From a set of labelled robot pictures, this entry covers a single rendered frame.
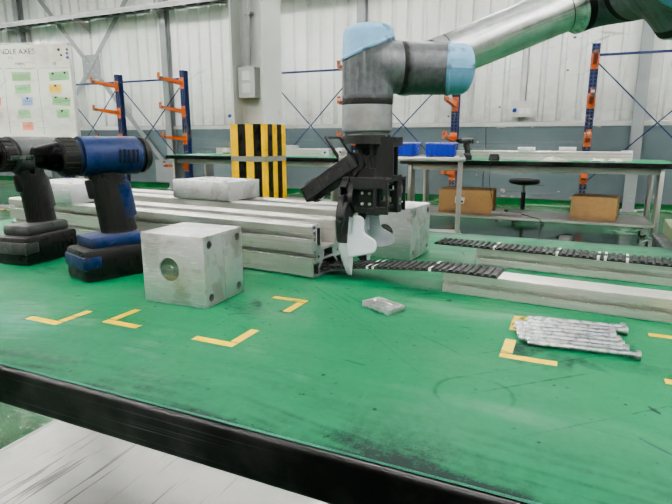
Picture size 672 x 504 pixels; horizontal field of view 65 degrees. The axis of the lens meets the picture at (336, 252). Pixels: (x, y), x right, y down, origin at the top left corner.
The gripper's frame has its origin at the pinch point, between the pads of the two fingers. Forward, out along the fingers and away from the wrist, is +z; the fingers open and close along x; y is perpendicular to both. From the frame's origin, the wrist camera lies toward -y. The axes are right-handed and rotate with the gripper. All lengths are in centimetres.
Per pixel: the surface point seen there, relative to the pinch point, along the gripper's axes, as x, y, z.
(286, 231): -5.0, -9.5, -5.1
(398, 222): 14.0, 1.8, -4.7
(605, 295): -2.0, 36.1, -0.3
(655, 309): -1.3, 41.6, 0.9
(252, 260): -5.0, -16.4, 0.4
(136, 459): 5, -62, 58
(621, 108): 769, 19, -59
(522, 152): 495, -60, -5
